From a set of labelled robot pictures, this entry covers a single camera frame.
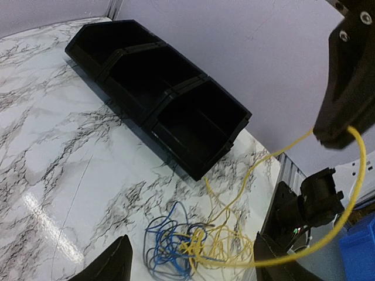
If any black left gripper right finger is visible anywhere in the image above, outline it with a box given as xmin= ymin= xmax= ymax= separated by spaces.
xmin=252 ymin=231 xmax=323 ymax=281

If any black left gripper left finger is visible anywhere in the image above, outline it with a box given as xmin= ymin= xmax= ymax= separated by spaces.
xmin=70 ymin=235 xmax=132 ymax=281

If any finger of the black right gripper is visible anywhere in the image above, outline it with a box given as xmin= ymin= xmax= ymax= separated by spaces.
xmin=313 ymin=20 xmax=374 ymax=149

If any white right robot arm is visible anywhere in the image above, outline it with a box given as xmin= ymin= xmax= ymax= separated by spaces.
xmin=254 ymin=17 xmax=374 ymax=258

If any white power strip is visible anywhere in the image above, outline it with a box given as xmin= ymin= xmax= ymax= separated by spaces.
xmin=336 ymin=159 xmax=375 ymax=205

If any blue plastic crate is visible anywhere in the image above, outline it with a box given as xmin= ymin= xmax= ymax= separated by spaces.
xmin=339 ymin=213 xmax=375 ymax=280

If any black bin near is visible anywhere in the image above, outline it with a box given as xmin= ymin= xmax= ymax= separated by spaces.
xmin=142 ymin=77 xmax=252 ymax=181

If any black bin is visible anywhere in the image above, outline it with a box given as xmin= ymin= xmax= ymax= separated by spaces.
xmin=65 ymin=19 xmax=166 ymax=81
xmin=96 ymin=44 xmax=206 ymax=126
xmin=142 ymin=77 xmax=252 ymax=181

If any black bin middle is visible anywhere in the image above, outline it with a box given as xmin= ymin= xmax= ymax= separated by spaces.
xmin=96 ymin=44 xmax=206 ymax=126

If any black bin far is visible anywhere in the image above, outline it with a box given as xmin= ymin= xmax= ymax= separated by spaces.
xmin=65 ymin=19 xmax=166 ymax=81

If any blue cable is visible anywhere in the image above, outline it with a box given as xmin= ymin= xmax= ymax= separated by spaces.
xmin=144 ymin=201 xmax=206 ymax=277

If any left corner aluminium post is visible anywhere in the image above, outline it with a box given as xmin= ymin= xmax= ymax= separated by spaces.
xmin=105 ymin=0 xmax=123 ymax=20

